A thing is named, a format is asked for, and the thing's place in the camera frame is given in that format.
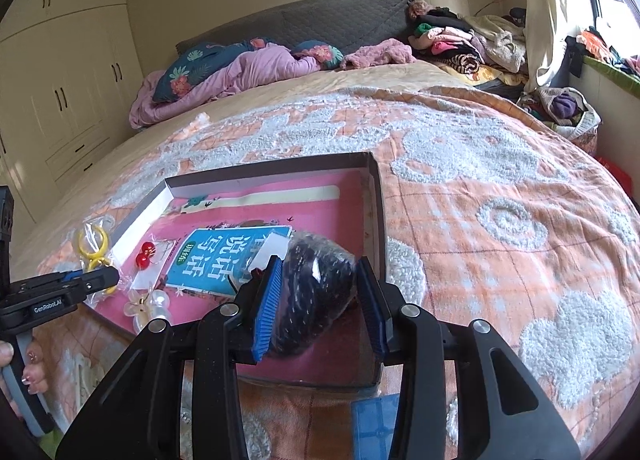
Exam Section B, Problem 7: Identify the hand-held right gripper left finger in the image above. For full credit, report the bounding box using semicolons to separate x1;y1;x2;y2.
55;255;286;460

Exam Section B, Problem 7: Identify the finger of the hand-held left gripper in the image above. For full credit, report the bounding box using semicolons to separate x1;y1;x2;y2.
82;265;121;297
52;267;86;285

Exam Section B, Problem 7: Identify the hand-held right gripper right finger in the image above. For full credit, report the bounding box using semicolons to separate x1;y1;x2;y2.
354;256;581;460

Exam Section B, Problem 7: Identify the yellow rings packet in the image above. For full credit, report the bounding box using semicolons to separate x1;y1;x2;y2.
75;217;118;298

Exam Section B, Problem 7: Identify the red cherry hair clip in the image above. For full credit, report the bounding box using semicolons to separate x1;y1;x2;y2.
131;239;176;291

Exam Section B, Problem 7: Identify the dark scrunchie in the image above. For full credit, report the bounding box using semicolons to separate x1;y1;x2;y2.
267;231;358;358

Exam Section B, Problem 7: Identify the clear pearl hair clip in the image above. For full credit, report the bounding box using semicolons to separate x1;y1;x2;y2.
124;287;173;335

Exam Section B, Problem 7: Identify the dark shallow cardboard box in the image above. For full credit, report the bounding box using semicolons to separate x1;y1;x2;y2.
85;151;387;388

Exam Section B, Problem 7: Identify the person's left hand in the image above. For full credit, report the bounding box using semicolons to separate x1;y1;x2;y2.
0;340;49;421

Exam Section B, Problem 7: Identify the pink book blue label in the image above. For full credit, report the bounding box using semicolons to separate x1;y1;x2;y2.
97;167;376;341

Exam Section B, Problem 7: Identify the blue plastic case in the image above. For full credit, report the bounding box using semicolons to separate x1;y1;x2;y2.
350;394;401;460

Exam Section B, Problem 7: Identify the orange checked tufted quilt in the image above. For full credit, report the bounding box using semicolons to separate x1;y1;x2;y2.
10;84;640;460

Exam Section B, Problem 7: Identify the cream wardrobe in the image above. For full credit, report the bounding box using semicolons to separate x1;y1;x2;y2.
0;0;146;225

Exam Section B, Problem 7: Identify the large dark floral pillow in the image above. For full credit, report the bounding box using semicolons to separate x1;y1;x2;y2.
152;40;273;104

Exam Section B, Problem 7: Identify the beige bed sheet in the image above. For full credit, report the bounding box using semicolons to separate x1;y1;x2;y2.
10;60;501;221

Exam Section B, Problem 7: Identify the pink crumpled blanket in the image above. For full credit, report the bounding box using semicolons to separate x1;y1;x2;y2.
129;42;321;129

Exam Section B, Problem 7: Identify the pink fleece garment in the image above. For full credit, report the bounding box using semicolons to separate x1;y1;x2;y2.
341;38;417;71

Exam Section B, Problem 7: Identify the small dark floral pillow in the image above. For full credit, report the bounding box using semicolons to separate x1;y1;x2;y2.
292;41;345;71

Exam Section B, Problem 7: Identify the folded clothes pile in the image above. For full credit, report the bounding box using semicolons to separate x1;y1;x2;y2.
407;0;528;90

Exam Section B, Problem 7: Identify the basket of clothes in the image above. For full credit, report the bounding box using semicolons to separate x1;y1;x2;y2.
520;86;601;141

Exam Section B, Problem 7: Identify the grey quilted headboard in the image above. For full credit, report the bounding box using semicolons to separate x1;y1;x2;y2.
176;0;416;58

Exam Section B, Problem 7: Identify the cream curtain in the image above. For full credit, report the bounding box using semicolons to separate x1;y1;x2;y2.
517;0;601;90

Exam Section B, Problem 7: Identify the colourful clothes heap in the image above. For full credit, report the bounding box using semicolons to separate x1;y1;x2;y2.
575;27;640;78

